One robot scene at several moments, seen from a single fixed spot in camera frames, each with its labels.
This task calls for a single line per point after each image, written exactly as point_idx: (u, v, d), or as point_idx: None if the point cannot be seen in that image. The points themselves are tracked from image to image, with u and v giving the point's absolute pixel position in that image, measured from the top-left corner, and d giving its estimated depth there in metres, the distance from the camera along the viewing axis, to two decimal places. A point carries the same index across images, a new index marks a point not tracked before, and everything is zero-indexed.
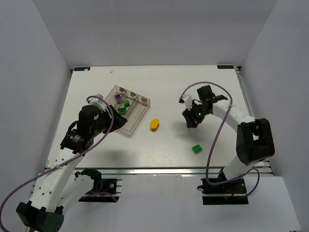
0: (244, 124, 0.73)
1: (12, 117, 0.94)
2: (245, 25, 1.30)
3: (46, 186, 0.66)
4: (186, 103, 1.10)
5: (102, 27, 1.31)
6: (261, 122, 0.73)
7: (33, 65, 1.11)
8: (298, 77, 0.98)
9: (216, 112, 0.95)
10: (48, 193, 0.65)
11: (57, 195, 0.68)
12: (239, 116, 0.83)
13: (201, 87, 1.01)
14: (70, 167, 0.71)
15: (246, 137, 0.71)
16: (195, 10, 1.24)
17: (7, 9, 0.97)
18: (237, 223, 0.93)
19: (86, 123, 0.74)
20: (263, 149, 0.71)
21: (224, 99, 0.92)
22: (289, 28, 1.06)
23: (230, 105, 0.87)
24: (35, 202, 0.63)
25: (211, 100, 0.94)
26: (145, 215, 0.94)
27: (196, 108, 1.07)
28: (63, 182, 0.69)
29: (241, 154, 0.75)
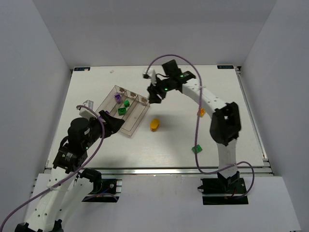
0: (216, 111, 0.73)
1: (12, 119, 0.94)
2: (246, 24, 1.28)
3: (41, 207, 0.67)
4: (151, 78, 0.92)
5: (102, 26, 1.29)
6: (231, 105, 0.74)
7: (33, 65, 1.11)
8: (299, 76, 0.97)
9: (185, 92, 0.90)
10: (44, 215, 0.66)
11: (54, 214, 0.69)
12: (211, 101, 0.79)
13: (166, 63, 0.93)
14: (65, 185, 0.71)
15: (220, 122, 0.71)
16: (197, 8, 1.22)
17: (7, 8, 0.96)
18: (237, 223, 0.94)
19: (77, 141, 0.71)
20: (235, 129, 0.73)
21: (193, 79, 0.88)
22: (290, 27, 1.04)
23: (201, 86, 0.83)
24: (32, 224, 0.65)
25: (180, 80, 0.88)
26: (145, 216, 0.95)
27: (161, 83, 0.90)
28: (59, 201, 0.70)
29: (215, 136, 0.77)
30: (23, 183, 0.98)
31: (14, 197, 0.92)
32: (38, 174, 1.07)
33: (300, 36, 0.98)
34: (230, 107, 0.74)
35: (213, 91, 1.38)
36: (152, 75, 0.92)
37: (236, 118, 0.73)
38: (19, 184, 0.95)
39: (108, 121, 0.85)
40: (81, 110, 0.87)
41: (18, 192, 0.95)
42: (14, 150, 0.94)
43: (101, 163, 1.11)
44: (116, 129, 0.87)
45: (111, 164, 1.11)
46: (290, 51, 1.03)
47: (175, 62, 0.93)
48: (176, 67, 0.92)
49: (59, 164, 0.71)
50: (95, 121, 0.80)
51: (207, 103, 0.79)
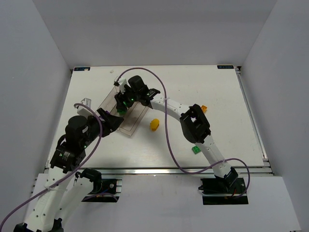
0: (182, 116, 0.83)
1: (12, 118, 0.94)
2: (247, 24, 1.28)
3: (39, 208, 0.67)
4: (121, 87, 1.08)
5: (102, 27, 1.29)
6: (194, 108, 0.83)
7: (33, 65, 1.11)
8: (298, 76, 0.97)
9: (154, 107, 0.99)
10: (42, 215, 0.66)
11: (52, 214, 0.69)
12: (176, 108, 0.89)
13: (133, 80, 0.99)
14: (63, 185, 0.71)
15: (189, 123, 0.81)
16: (197, 8, 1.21)
17: (7, 9, 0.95)
18: (237, 223, 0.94)
19: (75, 140, 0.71)
20: (204, 127, 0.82)
21: (158, 94, 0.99)
22: (290, 27, 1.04)
23: (165, 98, 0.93)
24: (30, 224, 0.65)
25: (147, 97, 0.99)
26: (145, 216, 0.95)
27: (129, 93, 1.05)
28: (57, 201, 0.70)
29: (188, 137, 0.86)
30: (23, 183, 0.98)
31: (13, 197, 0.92)
32: (38, 174, 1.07)
33: (300, 36, 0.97)
34: (193, 108, 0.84)
35: (213, 92, 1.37)
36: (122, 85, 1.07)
37: (202, 117, 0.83)
38: (19, 184, 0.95)
39: (106, 119, 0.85)
40: (78, 108, 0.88)
41: (18, 192, 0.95)
42: (14, 150, 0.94)
43: (101, 164, 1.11)
44: (115, 128, 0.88)
45: (111, 164, 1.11)
46: (290, 51, 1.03)
47: (141, 79, 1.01)
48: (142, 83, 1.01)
49: (57, 163, 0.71)
50: (94, 120, 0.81)
51: (174, 110, 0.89)
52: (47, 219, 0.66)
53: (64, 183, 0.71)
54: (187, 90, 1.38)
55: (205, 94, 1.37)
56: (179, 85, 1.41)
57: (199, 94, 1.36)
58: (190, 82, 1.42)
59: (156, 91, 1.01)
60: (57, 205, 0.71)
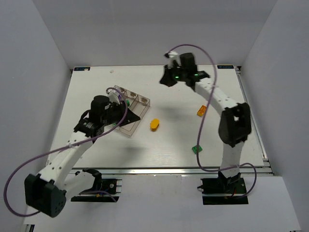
0: (226, 110, 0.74)
1: (12, 118, 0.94)
2: (247, 24, 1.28)
3: (56, 162, 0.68)
4: (169, 61, 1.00)
5: (102, 27, 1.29)
6: (243, 107, 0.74)
7: (32, 65, 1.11)
8: (298, 76, 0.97)
9: (197, 91, 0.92)
10: (57, 168, 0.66)
11: (65, 173, 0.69)
12: (222, 100, 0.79)
13: (184, 56, 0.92)
14: (80, 149, 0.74)
15: (229, 122, 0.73)
16: (197, 8, 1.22)
17: (7, 9, 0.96)
18: (237, 224, 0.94)
19: (98, 113, 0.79)
20: (244, 131, 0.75)
21: (207, 79, 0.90)
22: (290, 27, 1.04)
23: (214, 85, 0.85)
24: (44, 175, 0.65)
25: (194, 78, 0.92)
26: (145, 216, 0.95)
27: (175, 70, 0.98)
28: (72, 162, 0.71)
29: (222, 134, 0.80)
30: (22, 183, 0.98)
31: (13, 197, 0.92)
32: None
33: (299, 36, 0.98)
34: (241, 107, 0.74)
35: None
36: (172, 60, 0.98)
37: (246, 120, 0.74)
38: (18, 184, 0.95)
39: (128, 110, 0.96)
40: (109, 93, 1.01)
41: (17, 192, 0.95)
42: (14, 150, 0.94)
43: (101, 163, 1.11)
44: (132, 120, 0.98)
45: (111, 164, 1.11)
46: (289, 51, 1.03)
47: (193, 57, 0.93)
48: (193, 62, 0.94)
49: (80, 129, 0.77)
50: (117, 108, 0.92)
51: (217, 102, 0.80)
52: (61, 173, 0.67)
53: (82, 147, 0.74)
54: (187, 90, 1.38)
55: None
56: (180, 85, 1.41)
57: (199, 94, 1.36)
58: None
59: (205, 74, 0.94)
60: (70, 166, 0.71)
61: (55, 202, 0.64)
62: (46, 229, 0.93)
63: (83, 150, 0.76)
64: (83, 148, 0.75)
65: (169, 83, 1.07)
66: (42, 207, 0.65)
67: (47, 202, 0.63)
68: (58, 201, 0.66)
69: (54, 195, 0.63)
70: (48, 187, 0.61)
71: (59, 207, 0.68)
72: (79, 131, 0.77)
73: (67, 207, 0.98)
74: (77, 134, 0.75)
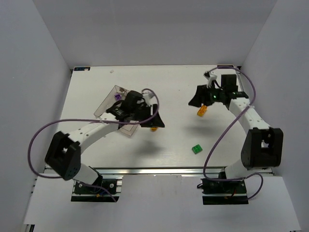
0: (255, 130, 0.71)
1: (12, 119, 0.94)
2: (247, 24, 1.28)
3: (85, 129, 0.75)
4: (208, 81, 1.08)
5: (102, 27, 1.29)
6: (274, 133, 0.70)
7: (32, 65, 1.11)
8: (298, 76, 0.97)
9: (231, 108, 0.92)
10: (85, 135, 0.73)
11: (88, 142, 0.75)
12: (253, 120, 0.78)
13: (225, 75, 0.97)
14: (106, 128, 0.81)
15: (256, 143, 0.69)
16: (197, 8, 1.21)
17: (7, 8, 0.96)
18: (237, 224, 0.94)
19: (130, 103, 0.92)
20: (269, 160, 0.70)
21: (245, 98, 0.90)
22: (290, 27, 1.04)
23: (250, 105, 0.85)
24: (72, 136, 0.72)
25: (230, 94, 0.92)
26: (145, 216, 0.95)
27: (214, 91, 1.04)
28: (97, 135, 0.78)
29: (244, 156, 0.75)
30: (22, 183, 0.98)
31: (13, 197, 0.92)
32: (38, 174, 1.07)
33: (300, 36, 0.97)
34: (273, 132, 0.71)
35: None
36: (210, 80, 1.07)
37: (275, 149, 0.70)
38: (18, 184, 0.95)
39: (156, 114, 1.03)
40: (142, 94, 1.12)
41: (17, 192, 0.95)
42: (14, 150, 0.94)
43: (101, 163, 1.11)
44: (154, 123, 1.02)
45: (111, 164, 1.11)
46: (290, 51, 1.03)
47: (234, 76, 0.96)
48: (234, 81, 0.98)
49: (111, 112, 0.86)
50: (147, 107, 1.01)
51: (248, 120, 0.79)
52: (86, 139, 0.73)
53: (108, 127, 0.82)
54: (187, 90, 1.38)
55: None
56: (180, 85, 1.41)
57: None
58: (190, 82, 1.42)
59: (244, 94, 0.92)
60: (93, 139, 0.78)
61: (73, 164, 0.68)
62: (46, 229, 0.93)
63: (108, 131, 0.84)
64: (108, 129, 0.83)
65: (197, 102, 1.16)
66: (57, 166, 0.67)
67: (65, 161, 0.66)
68: (74, 166, 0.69)
69: (75, 156, 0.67)
70: (73, 145, 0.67)
71: (71, 175, 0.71)
72: (111, 112, 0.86)
73: (67, 207, 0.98)
74: (108, 114, 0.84)
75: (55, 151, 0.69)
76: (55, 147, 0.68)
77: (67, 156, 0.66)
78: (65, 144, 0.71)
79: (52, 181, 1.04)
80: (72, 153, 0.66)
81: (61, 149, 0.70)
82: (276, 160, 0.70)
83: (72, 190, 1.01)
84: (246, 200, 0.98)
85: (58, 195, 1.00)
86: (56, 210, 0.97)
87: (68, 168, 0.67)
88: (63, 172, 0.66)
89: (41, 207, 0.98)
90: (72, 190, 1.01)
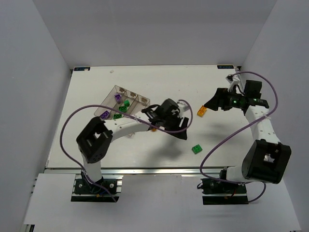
0: (261, 141, 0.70)
1: (12, 119, 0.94)
2: (246, 24, 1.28)
3: (120, 122, 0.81)
4: (231, 85, 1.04)
5: (102, 27, 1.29)
6: (281, 148, 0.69)
7: (33, 65, 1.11)
8: (298, 77, 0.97)
9: (247, 114, 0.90)
10: (118, 127, 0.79)
11: (118, 134, 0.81)
12: (264, 132, 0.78)
13: (251, 81, 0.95)
14: (138, 126, 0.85)
15: (258, 154, 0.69)
16: (197, 9, 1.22)
17: (7, 9, 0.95)
18: (237, 223, 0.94)
19: (164, 109, 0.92)
20: (269, 174, 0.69)
21: (264, 108, 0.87)
22: (290, 27, 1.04)
23: (266, 115, 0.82)
24: (107, 124, 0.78)
25: (249, 101, 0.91)
26: (145, 216, 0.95)
27: (235, 95, 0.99)
28: (128, 130, 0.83)
29: (244, 166, 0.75)
30: (23, 183, 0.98)
31: (13, 197, 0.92)
32: (38, 174, 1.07)
33: (300, 36, 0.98)
34: (280, 149, 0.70)
35: (213, 92, 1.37)
36: (232, 84, 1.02)
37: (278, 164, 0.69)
38: (18, 184, 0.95)
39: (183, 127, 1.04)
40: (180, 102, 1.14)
41: (17, 192, 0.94)
42: (14, 150, 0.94)
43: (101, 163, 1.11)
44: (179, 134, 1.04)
45: (111, 164, 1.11)
46: (289, 51, 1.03)
47: (260, 84, 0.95)
48: (259, 89, 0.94)
49: (146, 113, 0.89)
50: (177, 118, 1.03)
51: (259, 131, 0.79)
52: (117, 132, 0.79)
53: (140, 125, 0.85)
54: (187, 90, 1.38)
55: (205, 94, 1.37)
56: (179, 85, 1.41)
57: (199, 94, 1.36)
58: (190, 82, 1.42)
59: (265, 104, 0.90)
60: (123, 133, 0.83)
61: (100, 151, 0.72)
62: (46, 229, 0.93)
63: (139, 129, 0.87)
64: (139, 127, 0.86)
65: (213, 105, 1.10)
66: (86, 149, 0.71)
67: (95, 145, 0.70)
68: (100, 153, 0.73)
69: (104, 144, 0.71)
70: (106, 133, 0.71)
71: (95, 160, 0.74)
72: (146, 113, 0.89)
73: (67, 207, 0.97)
74: (143, 114, 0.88)
75: (88, 134, 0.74)
76: (90, 129, 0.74)
77: (98, 141, 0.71)
78: (99, 129, 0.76)
79: (52, 181, 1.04)
80: (103, 140, 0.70)
81: (93, 134, 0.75)
82: (277, 178, 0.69)
83: (72, 190, 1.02)
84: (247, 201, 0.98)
85: (58, 195, 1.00)
86: (56, 210, 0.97)
87: (95, 153, 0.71)
88: (88, 155, 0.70)
89: (41, 207, 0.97)
90: (72, 190, 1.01)
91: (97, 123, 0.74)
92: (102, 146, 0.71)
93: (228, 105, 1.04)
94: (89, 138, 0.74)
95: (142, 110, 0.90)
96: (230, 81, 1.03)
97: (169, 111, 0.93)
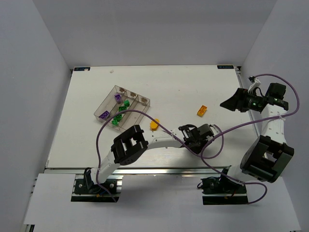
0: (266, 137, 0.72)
1: (11, 118, 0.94)
2: (246, 25, 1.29)
3: (158, 134, 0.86)
4: (252, 85, 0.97)
5: (103, 27, 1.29)
6: (285, 148, 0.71)
7: (33, 65, 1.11)
8: (298, 77, 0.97)
9: (263, 112, 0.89)
10: (154, 139, 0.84)
11: (152, 146, 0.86)
12: (272, 130, 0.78)
13: (274, 83, 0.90)
14: (171, 141, 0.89)
15: (258, 149, 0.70)
16: (197, 9, 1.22)
17: (6, 8, 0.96)
18: (237, 223, 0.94)
19: (201, 133, 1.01)
20: (266, 170, 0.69)
21: (282, 109, 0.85)
22: (290, 27, 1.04)
23: (281, 116, 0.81)
24: (146, 135, 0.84)
25: (270, 99, 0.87)
26: (146, 216, 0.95)
27: (256, 98, 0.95)
28: (161, 144, 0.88)
29: (243, 157, 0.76)
30: (22, 182, 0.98)
31: (13, 197, 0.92)
32: (38, 174, 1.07)
33: (300, 37, 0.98)
34: (283, 149, 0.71)
35: (213, 92, 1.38)
36: (253, 85, 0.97)
37: (278, 165, 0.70)
38: (18, 184, 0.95)
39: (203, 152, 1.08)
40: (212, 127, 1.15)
41: (17, 192, 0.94)
42: (14, 150, 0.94)
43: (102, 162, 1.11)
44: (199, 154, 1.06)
45: None
46: (290, 52, 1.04)
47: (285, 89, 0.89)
48: (282, 93, 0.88)
49: (184, 130, 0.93)
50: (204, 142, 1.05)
51: (267, 128, 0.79)
52: (152, 144, 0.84)
53: (174, 141, 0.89)
54: (187, 90, 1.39)
55: (206, 94, 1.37)
56: (179, 85, 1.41)
57: (199, 94, 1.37)
58: (190, 82, 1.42)
59: (285, 106, 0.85)
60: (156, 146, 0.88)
61: (132, 158, 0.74)
62: (47, 229, 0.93)
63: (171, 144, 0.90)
64: (171, 142, 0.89)
65: (231, 105, 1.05)
66: (121, 152, 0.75)
67: (129, 152, 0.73)
68: (131, 161, 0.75)
69: (137, 154, 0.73)
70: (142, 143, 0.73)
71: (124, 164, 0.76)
72: (182, 131, 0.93)
73: (67, 207, 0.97)
74: (179, 131, 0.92)
75: (125, 138, 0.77)
76: (130, 135, 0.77)
77: (133, 149, 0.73)
78: (137, 137, 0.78)
79: (52, 181, 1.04)
80: (138, 149, 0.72)
81: (131, 140, 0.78)
82: (273, 176, 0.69)
83: (72, 190, 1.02)
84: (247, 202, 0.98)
85: (58, 195, 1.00)
86: (56, 210, 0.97)
87: (126, 159, 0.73)
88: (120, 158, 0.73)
89: (41, 207, 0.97)
90: (73, 190, 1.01)
91: (138, 131, 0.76)
92: (135, 155, 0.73)
93: (246, 107, 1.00)
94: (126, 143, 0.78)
95: (178, 127, 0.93)
96: (252, 82, 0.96)
97: (204, 136, 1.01)
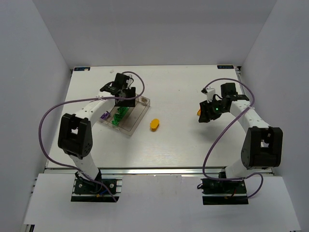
0: (253, 127, 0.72)
1: (12, 119, 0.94)
2: (246, 25, 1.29)
3: (88, 108, 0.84)
4: (207, 95, 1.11)
5: (103, 28, 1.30)
6: (273, 130, 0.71)
7: (33, 66, 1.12)
8: (298, 77, 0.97)
9: (232, 110, 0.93)
10: (90, 112, 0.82)
11: (93, 118, 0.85)
12: (253, 120, 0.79)
13: (224, 84, 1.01)
14: (105, 105, 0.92)
15: (255, 141, 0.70)
16: (197, 10, 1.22)
17: (7, 9, 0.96)
18: (237, 223, 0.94)
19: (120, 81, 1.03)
20: (268, 159, 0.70)
21: (245, 100, 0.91)
22: (290, 28, 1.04)
23: (250, 106, 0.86)
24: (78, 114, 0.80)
25: (231, 97, 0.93)
26: (145, 216, 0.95)
27: (215, 104, 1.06)
28: (99, 110, 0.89)
29: (244, 155, 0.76)
30: (23, 182, 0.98)
31: (13, 197, 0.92)
32: (38, 174, 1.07)
33: (300, 37, 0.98)
34: (272, 132, 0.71)
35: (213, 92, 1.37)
36: (209, 94, 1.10)
37: (273, 146, 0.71)
38: (18, 184, 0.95)
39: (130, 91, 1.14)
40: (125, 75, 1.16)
41: (18, 191, 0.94)
42: (14, 150, 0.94)
43: (105, 163, 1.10)
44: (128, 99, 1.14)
45: (114, 164, 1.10)
46: (290, 52, 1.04)
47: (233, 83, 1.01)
48: (234, 89, 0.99)
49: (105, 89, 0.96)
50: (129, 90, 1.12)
51: (248, 120, 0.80)
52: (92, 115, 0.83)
53: (106, 104, 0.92)
54: (187, 90, 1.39)
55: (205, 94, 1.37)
56: (179, 85, 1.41)
57: (199, 94, 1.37)
58: (190, 82, 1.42)
59: (245, 97, 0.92)
60: (95, 117, 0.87)
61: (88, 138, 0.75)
62: (47, 228, 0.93)
63: (107, 106, 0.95)
64: (107, 106, 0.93)
65: (205, 119, 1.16)
66: (75, 144, 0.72)
67: (80, 137, 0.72)
68: (87, 142, 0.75)
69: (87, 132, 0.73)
70: (83, 122, 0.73)
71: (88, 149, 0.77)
72: (104, 90, 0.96)
73: (67, 207, 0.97)
74: (103, 92, 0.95)
75: (66, 133, 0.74)
76: (66, 127, 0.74)
77: (79, 132, 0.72)
78: (74, 124, 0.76)
79: (52, 181, 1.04)
80: (85, 129, 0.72)
81: (71, 131, 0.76)
82: (276, 160, 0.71)
83: (72, 190, 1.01)
84: (246, 200, 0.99)
85: (58, 195, 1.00)
86: (56, 210, 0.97)
87: (84, 143, 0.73)
88: (80, 148, 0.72)
89: (42, 206, 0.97)
90: (72, 190, 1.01)
91: (69, 119, 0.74)
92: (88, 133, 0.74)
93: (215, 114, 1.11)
94: (69, 136, 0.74)
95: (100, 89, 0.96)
96: (206, 94, 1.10)
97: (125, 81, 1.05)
